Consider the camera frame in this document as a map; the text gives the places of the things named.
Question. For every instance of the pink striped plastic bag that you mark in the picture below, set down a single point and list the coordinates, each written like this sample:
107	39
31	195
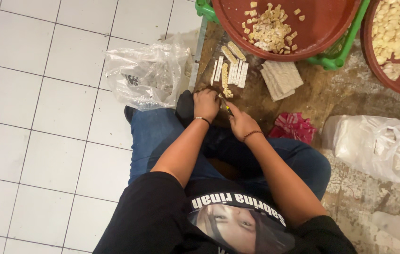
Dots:
293	127

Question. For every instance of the wooden cutting board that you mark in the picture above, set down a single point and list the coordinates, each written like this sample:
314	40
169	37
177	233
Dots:
313	102

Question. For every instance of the grey metal strip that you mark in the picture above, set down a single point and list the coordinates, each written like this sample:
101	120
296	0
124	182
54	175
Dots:
198	53

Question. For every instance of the row of tempeh strips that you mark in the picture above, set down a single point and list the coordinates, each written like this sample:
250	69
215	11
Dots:
238	72

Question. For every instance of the black wrist band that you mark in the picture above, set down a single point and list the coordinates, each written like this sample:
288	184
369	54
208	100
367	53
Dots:
203	119

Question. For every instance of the small kitchen knife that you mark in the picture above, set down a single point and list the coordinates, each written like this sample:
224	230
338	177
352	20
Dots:
225	104

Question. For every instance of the white plastic bag of tempeh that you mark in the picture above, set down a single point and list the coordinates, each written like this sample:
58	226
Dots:
373	148

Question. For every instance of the blue jeans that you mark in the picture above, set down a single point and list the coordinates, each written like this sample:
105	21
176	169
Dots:
150	141

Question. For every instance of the person's left hand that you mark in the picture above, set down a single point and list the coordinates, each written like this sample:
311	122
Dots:
205	105

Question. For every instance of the black printed t-shirt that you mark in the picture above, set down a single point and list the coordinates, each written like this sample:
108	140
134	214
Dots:
150	218

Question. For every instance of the small cut tempeh cubes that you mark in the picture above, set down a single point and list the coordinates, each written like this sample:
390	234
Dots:
227	93

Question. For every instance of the crumpled clear plastic bag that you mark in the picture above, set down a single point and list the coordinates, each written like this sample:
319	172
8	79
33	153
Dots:
143	74

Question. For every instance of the green plastic crate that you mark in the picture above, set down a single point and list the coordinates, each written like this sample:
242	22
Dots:
331	62

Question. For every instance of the person's right hand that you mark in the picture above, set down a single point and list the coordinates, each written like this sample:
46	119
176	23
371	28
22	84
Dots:
243	122

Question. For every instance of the flat tempeh slab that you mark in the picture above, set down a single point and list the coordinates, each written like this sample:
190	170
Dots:
274	92
284	76

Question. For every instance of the black sock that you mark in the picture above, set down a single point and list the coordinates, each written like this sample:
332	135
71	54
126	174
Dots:
128	113
185	107

